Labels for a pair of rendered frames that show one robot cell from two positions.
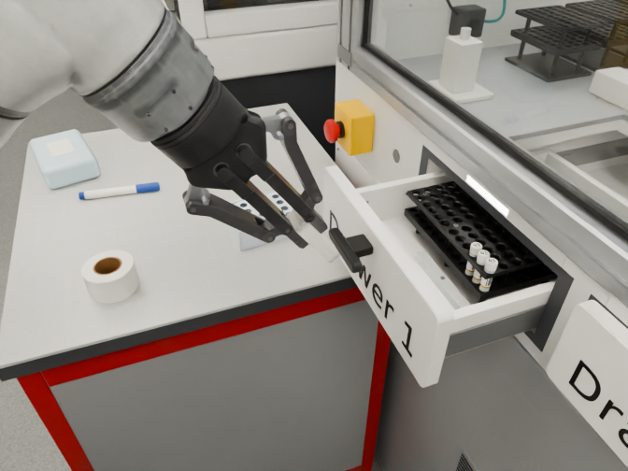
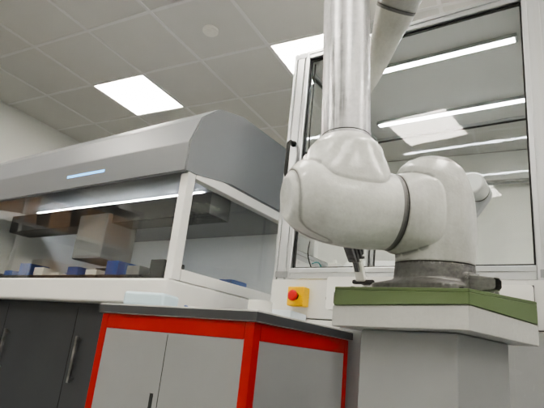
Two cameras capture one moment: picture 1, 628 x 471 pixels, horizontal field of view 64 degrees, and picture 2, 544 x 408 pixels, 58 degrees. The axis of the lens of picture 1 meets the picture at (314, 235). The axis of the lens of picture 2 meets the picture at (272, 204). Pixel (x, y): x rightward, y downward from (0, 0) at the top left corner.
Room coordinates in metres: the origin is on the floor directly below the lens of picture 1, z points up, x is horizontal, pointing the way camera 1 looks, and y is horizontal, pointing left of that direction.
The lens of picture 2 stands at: (-0.66, 1.10, 0.65)
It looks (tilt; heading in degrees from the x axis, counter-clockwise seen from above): 17 degrees up; 325
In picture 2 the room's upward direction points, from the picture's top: 6 degrees clockwise
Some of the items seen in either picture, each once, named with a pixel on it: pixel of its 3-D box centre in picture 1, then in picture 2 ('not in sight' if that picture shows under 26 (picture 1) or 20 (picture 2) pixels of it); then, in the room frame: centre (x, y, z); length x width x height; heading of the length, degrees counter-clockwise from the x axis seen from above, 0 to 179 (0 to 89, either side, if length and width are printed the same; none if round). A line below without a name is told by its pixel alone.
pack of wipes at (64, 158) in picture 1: (64, 157); (150, 300); (0.86, 0.48, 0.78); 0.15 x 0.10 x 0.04; 33
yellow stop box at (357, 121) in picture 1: (351, 127); (297, 296); (0.80, -0.07, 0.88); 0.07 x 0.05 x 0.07; 20
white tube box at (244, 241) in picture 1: (266, 217); (286, 317); (0.67, 0.08, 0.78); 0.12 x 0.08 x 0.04; 116
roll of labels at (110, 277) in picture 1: (110, 276); (260, 308); (0.53, 0.29, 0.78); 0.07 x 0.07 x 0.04
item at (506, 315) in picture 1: (517, 231); not in sight; (0.52, -0.27, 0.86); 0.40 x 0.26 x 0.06; 110
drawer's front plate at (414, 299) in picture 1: (373, 263); (367, 294); (0.45, -0.07, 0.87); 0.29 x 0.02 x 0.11; 20
